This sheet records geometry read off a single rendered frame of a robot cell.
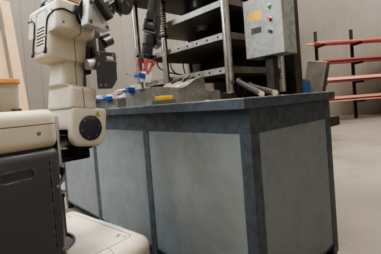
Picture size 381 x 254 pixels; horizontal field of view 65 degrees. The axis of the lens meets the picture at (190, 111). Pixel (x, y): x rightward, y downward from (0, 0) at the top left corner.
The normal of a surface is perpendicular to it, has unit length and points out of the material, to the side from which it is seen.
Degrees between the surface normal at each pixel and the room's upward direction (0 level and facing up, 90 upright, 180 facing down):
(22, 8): 90
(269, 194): 90
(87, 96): 90
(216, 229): 90
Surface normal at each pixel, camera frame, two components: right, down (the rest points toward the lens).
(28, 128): 0.76, -0.04
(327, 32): -0.64, 0.07
